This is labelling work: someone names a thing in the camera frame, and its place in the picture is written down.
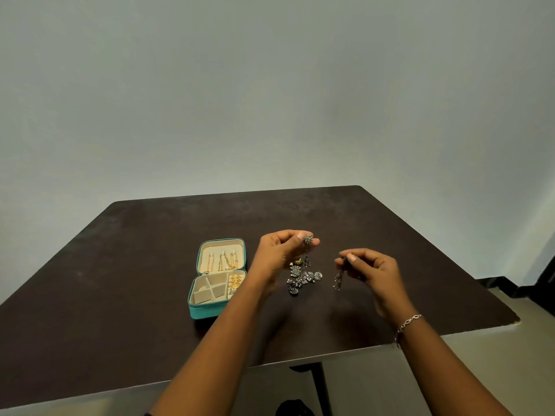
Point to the pile of silver jewelry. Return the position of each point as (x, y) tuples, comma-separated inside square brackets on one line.
[(303, 279)]

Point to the row of gold hanging earrings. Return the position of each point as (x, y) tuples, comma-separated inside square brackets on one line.
[(222, 260)]

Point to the person's right thumb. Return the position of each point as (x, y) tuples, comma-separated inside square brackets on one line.
[(363, 255)]

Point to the heap of gold jewelry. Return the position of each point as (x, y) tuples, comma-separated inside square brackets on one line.
[(235, 283)]

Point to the black object under table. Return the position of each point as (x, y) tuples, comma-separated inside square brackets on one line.
[(295, 408)]

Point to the person's right hand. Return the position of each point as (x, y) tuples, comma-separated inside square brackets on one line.
[(383, 281)]

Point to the person's left thumb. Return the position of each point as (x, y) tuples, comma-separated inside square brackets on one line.
[(308, 244)]

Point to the person's left forearm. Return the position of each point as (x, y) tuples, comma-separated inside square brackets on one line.
[(216, 355)]

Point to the person's left hand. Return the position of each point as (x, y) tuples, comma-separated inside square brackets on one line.
[(271, 259)]

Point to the person's right forearm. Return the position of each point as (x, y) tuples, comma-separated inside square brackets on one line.
[(446, 372)]

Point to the teal jewelry box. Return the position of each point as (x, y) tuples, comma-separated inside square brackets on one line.
[(212, 309)]

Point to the black table leg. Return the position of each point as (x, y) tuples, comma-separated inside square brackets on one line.
[(318, 389)]

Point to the dark furniture piece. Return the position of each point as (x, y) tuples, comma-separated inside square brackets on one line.
[(524, 290)]

